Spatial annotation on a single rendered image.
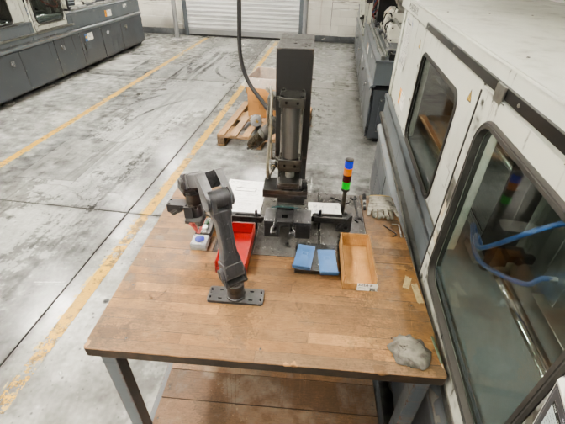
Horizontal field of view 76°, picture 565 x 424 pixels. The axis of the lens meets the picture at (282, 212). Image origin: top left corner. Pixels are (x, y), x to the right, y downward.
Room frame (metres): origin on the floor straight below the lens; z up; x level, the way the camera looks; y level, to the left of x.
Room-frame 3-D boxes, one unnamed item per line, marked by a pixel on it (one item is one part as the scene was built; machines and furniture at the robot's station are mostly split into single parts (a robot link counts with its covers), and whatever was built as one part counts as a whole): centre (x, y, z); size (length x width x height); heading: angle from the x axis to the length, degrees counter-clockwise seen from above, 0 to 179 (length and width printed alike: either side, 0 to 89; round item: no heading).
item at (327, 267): (1.04, -0.18, 0.93); 0.15 x 0.07 x 0.03; 1
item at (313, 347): (1.11, 0.02, 0.45); 1.12 x 0.99 x 0.90; 87
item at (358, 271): (1.05, -0.30, 0.93); 0.25 x 0.13 x 0.08; 177
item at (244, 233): (1.11, 0.18, 0.93); 0.25 x 0.12 x 0.06; 177
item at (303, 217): (1.27, -0.03, 0.98); 0.20 x 0.10 x 0.01; 87
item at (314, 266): (1.08, -0.14, 0.91); 0.17 x 0.16 x 0.02; 87
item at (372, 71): (6.83, -1.78, 0.49); 5.51 x 1.02 x 0.97; 173
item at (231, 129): (4.50, 0.21, 0.07); 1.20 x 1.00 x 0.14; 170
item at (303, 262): (1.07, -0.09, 0.93); 0.15 x 0.07 x 0.03; 168
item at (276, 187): (1.34, -0.01, 1.22); 0.26 x 0.18 x 0.30; 177
